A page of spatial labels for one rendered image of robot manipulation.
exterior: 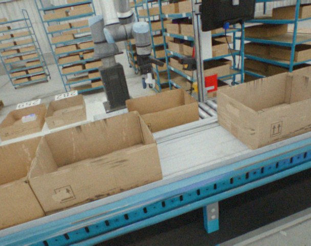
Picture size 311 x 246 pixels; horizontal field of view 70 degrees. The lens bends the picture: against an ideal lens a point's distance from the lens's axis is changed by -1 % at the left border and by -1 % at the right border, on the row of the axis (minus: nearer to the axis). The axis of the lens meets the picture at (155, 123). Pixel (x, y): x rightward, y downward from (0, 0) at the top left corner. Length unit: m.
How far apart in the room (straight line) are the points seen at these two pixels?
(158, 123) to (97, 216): 0.68
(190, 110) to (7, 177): 0.93
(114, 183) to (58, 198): 0.17
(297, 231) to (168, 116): 1.15
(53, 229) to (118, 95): 1.25
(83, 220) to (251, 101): 0.90
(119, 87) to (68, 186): 1.17
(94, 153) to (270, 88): 0.89
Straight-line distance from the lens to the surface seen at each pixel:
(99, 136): 0.98
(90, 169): 0.72
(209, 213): 0.91
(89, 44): 4.81
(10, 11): 10.83
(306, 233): 1.87
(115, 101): 1.82
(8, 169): 1.10
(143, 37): 1.34
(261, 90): 1.21
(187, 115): 1.29
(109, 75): 1.76
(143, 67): 1.39
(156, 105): 1.53
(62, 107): 2.16
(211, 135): 1.04
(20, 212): 0.83
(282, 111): 0.91
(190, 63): 1.64
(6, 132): 1.91
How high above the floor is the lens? 1.42
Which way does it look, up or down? 27 degrees down
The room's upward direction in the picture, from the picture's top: 10 degrees counter-clockwise
